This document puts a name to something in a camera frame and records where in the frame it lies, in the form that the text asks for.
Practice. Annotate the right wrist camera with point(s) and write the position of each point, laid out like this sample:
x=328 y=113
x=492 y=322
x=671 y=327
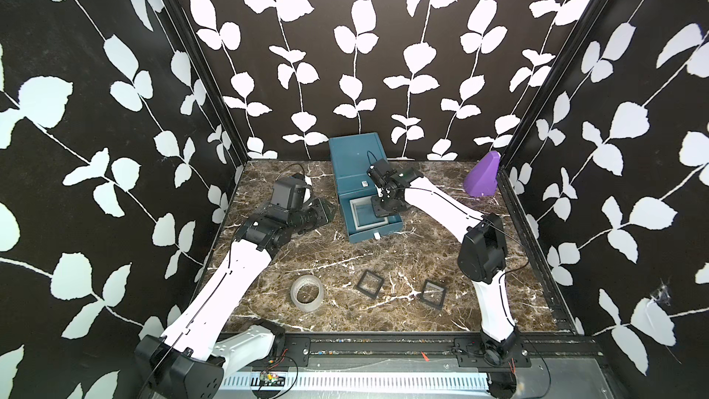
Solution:
x=380 y=173

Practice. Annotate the clear tape roll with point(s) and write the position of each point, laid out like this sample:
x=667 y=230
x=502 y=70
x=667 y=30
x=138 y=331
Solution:
x=307 y=293

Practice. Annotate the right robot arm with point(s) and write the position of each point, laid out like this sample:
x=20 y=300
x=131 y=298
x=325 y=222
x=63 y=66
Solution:
x=483 y=253

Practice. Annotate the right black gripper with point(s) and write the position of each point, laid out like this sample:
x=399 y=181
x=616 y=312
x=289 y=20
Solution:
x=378 y=211

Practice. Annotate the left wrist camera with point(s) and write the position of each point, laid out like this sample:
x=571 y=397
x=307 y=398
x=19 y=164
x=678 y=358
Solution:
x=291 y=193

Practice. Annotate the small black brooch box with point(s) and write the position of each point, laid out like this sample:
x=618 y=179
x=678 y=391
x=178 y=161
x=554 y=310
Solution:
x=370 y=284
x=433 y=295

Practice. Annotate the white perforated cable tray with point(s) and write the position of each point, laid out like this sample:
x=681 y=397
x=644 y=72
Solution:
x=360 y=382

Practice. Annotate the purple wedge block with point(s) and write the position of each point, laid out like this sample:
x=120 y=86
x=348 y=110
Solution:
x=482 y=179

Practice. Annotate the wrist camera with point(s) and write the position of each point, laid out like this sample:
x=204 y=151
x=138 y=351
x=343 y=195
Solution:
x=291 y=193
x=380 y=173

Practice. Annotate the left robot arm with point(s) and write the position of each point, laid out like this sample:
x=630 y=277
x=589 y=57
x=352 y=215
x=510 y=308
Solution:
x=189 y=360

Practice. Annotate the teal three-drawer cabinet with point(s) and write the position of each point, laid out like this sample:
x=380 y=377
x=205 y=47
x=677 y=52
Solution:
x=351 y=157

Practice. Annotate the black front mounting rail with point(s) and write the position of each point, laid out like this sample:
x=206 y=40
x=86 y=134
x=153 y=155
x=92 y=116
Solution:
x=464 y=348

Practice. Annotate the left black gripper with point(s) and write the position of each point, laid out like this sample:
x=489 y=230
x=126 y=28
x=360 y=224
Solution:
x=321 y=213

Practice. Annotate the teal drawer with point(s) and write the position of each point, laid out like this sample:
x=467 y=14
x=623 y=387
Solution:
x=395 y=224

